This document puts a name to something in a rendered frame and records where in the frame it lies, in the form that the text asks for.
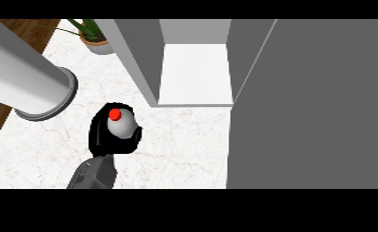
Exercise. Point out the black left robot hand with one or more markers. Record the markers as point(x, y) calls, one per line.
point(98, 139)

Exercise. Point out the green potted plant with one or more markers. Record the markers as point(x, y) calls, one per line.
point(94, 41)

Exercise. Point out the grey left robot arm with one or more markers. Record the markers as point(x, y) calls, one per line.
point(94, 174)

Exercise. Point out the grey open cabinet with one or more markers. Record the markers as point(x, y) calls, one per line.
point(197, 76)

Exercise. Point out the white cylinder with grey rim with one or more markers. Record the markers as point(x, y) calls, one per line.
point(30, 79)

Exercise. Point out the dark grey cabinet door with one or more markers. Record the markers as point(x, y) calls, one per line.
point(305, 109)

